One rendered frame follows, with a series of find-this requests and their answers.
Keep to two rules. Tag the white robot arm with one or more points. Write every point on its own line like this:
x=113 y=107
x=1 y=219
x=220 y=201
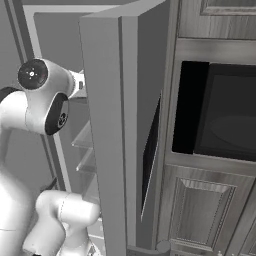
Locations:
x=20 y=186

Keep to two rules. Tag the grey fridge door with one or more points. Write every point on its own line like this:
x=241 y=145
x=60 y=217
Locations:
x=106 y=133

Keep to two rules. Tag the glass fridge shelf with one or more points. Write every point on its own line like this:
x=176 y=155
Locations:
x=83 y=138
x=87 y=163

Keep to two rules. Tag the grey fridge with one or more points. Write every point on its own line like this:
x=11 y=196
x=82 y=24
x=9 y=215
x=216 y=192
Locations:
x=56 y=36

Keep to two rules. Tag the black microwave oven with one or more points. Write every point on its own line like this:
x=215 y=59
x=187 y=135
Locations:
x=226 y=113

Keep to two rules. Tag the grey wooden cupboard door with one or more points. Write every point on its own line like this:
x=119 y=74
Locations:
x=216 y=20
x=200 y=210

